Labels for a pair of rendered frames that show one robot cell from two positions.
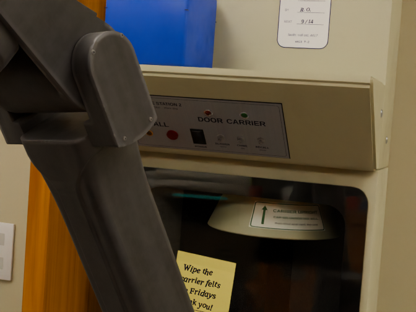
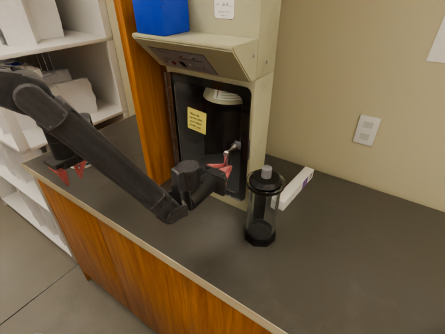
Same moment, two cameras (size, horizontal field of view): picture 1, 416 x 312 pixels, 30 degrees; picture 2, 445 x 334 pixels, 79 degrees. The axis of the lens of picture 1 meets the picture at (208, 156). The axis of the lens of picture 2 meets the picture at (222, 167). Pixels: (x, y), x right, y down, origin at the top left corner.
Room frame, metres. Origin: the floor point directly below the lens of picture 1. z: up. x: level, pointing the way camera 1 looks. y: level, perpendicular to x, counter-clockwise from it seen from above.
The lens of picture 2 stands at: (0.18, -0.30, 1.62)
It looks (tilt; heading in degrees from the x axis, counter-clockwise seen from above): 35 degrees down; 15
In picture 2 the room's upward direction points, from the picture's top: straight up
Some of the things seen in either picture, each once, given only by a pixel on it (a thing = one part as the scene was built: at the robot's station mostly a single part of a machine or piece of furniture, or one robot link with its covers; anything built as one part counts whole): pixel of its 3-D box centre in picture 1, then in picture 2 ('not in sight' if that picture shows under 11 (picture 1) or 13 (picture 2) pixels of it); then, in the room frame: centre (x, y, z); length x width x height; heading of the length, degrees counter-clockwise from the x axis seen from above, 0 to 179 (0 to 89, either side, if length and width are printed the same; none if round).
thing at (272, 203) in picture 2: not in sight; (262, 208); (0.79, -0.26, 1.06); 0.11 x 0.11 x 0.21
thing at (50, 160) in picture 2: not in sight; (62, 150); (0.72, 0.34, 1.21); 0.10 x 0.07 x 0.07; 161
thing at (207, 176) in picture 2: not in sight; (205, 185); (0.75, -0.09, 1.15); 0.10 x 0.07 x 0.07; 71
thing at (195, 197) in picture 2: not in sight; (191, 194); (0.69, -0.07, 1.15); 0.07 x 0.06 x 0.07; 161
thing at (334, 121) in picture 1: (233, 116); (193, 56); (0.88, -0.03, 1.46); 0.32 x 0.12 x 0.10; 71
